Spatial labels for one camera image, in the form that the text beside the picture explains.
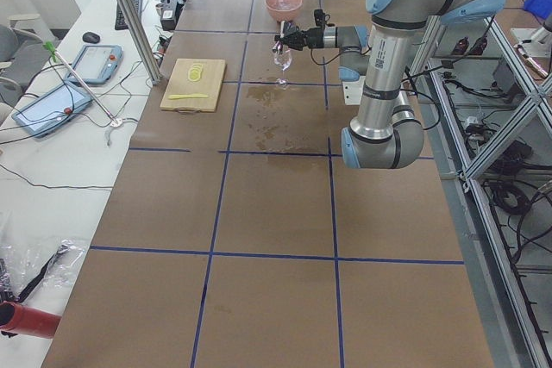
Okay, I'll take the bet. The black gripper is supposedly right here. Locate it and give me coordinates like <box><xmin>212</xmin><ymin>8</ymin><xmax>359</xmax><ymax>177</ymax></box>
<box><xmin>278</xmin><ymin>22</ymin><xmax>324</xmax><ymax>52</ymax></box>

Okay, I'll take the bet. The steel jigger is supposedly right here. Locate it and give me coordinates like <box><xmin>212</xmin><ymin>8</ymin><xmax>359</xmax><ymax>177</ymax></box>
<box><xmin>272</xmin><ymin>21</ymin><xmax>286</xmax><ymax>54</ymax></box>

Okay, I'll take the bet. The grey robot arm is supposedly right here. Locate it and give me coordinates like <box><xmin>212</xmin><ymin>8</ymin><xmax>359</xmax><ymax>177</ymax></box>
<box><xmin>274</xmin><ymin>0</ymin><xmax>506</xmax><ymax>169</ymax></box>

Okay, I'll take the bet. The pile of ice cubes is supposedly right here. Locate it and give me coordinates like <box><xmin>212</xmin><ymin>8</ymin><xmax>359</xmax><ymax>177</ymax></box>
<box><xmin>267</xmin><ymin>0</ymin><xmax>301</xmax><ymax>12</ymax></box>

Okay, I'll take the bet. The clear wine glass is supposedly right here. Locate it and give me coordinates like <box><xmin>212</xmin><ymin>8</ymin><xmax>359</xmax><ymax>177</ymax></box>
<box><xmin>273</xmin><ymin>48</ymin><xmax>292</xmax><ymax>89</ymax></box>

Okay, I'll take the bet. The pink bowl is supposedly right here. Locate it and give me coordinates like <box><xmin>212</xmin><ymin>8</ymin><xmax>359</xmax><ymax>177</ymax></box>
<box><xmin>265</xmin><ymin>0</ymin><xmax>303</xmax><ymax>22</ymax></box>

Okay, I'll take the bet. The black power adapter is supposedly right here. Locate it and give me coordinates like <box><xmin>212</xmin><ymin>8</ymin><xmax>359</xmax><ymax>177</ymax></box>
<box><xmin>160</xmin><ymin>0</ymin><xmax>185</xmax><ymax>31</ymax></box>

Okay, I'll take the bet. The bamboo cutting board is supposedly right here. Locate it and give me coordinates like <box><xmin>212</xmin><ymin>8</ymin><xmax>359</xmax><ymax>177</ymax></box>
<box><xmin>160</xmin><ymin>59</ymin><xmax>226</xmax><ymax>112</ymax></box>

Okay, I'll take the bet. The yellow plastic knife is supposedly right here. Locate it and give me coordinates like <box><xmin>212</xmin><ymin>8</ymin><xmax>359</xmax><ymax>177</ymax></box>
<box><xmin>168</xmin><ymin>93</ymin><xmax>209</xmax><ymax>100</ymax></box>

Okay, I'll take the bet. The black keyboard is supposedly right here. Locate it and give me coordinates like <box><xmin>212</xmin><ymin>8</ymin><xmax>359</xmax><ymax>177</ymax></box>
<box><xmin>114</xmin><ymin>0</ymin><xmax>144</xmax><ymax>32</ymax></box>

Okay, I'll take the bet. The black computer mouse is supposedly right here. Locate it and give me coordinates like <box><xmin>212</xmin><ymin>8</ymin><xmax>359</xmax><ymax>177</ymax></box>
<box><xmin>82</xmin><ymin>32</ymin><xmax>101</xmax><ymax>44</ymax></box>

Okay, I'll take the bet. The far blue teach pendant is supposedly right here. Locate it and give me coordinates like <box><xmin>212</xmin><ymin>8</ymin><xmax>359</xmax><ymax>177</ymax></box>
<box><xmin>71</xmin><ymin>45</ymin><xmax>123</xmax><ymax>85</ymax></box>

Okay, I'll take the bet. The blue teach pendant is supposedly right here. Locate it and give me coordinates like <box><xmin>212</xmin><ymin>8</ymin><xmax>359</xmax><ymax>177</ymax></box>
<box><xmin>71</xmin><ymin>45</ymin><xmax>123</xmax><ymax>85</ymax></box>
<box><xmin>11</xmin><ymin>83</ymin><xmax>92</xmax><ymax>138</ymax></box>

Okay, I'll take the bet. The metal rod green tip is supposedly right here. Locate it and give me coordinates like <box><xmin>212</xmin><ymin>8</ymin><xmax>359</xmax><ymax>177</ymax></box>
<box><xmin>42</xmin><ymin>41</ymin><xmax>123</xmax><ymax>128</ymax></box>

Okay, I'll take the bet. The near blue teach pendant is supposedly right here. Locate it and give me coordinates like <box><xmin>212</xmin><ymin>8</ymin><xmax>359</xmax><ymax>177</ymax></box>
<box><xmin>11</xmin><ymin>83</ymin><xmax>92</xmax><ymax>138</ymax></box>

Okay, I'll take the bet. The clear plastic bag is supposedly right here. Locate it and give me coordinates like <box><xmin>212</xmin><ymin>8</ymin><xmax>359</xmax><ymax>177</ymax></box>
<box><xmin>0</xmin><ymin>212</ymin><xmax>90</xmax><ymax>304</ymax></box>

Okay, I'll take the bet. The red cylinder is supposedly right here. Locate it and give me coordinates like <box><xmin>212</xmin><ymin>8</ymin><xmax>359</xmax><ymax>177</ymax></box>
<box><xmin>1</xmin><ymin>302</ymin><xmax>61</xmax><ymax>339</ymax></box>

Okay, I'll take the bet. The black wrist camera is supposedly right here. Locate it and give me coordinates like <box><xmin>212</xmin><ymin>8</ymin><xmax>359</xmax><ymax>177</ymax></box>
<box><xmin>313</xmin><ymin>9</ymin><xmax>332</xmax><ymax>29</ymax></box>

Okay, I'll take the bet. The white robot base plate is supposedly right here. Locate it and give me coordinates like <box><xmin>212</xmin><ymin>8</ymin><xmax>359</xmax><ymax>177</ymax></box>
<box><xmin>340</xmin><ymin>64</ymin><xmax>411</xmax><ymax>107</ymax></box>

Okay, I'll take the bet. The aluminium frame post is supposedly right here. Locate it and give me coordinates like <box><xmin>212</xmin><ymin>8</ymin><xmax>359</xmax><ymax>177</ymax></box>
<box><xmin>116</xmin><ymin>0</ymin><xmax>162</xmax><ymax>85</ymax></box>

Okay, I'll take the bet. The aluminium frame rail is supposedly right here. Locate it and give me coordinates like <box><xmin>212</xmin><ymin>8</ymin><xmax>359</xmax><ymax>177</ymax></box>
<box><xmin>412</xmin><ymin>9</ymin><xmax>551</xmax><ymax>367</ymax></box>

